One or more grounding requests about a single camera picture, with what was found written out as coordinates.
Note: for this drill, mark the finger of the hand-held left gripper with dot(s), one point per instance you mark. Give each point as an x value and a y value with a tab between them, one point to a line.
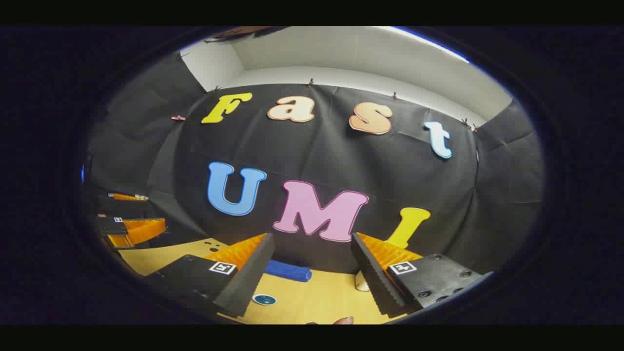
126	197
141	229

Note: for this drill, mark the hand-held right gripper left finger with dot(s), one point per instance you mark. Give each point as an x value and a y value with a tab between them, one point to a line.
248	278

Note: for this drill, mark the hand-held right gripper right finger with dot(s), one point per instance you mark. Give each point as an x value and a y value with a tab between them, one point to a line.
375	278

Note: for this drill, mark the white teacup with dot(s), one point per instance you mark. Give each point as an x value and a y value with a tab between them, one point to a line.
253	300

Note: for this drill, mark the white toaster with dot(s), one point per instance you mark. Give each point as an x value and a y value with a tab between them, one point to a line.
361	283

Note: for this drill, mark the blue folded towel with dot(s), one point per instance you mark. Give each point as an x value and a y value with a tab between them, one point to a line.
288	271

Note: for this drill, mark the black backdrop cloth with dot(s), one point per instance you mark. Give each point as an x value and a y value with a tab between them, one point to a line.
341	161

